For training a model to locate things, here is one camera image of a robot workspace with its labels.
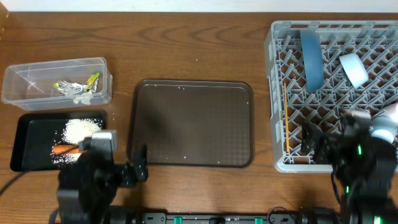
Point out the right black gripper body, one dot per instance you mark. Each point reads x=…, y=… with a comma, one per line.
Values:
x=327, y=152

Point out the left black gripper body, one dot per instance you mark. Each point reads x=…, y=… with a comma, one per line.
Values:
x=129, y=176

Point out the light blue cup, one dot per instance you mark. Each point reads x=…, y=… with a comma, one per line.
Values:
x=384, y=128

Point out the pink white cup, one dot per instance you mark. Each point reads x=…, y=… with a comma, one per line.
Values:
x=391, y=112

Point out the orange carrot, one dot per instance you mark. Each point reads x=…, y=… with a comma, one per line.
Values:
x=66, y=149

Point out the light blue bowl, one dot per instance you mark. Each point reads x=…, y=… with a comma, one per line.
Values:
x=354, y=69

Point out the white tissue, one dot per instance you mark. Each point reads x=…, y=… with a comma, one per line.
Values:
x=84, y=98

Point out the blue plate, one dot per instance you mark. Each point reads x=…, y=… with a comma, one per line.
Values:
x=312, y=58

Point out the green yellow snack wrapper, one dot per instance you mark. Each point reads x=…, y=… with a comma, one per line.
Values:
x=91, y=82

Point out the silver foil wrapper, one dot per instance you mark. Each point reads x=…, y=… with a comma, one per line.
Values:
x=68, y=88

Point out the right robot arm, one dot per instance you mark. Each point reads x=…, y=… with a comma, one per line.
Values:
x=364, y=165

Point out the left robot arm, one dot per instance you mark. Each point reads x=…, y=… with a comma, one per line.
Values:
x=88, y=187

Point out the grey dishwasher rack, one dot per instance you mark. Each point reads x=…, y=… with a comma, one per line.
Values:
x=375, y=42

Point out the dark brown serving tray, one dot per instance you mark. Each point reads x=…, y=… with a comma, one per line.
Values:
x=193, y=123

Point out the pile of white rice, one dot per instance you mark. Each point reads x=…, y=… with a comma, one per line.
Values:
x=74, y=131

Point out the black plastic tray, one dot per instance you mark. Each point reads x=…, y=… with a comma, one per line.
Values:
x=39, y=133

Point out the clear plastic bin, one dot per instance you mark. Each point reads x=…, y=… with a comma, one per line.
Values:
x=29, y=86

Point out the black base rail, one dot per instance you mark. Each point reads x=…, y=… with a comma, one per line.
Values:
x=277, y=215

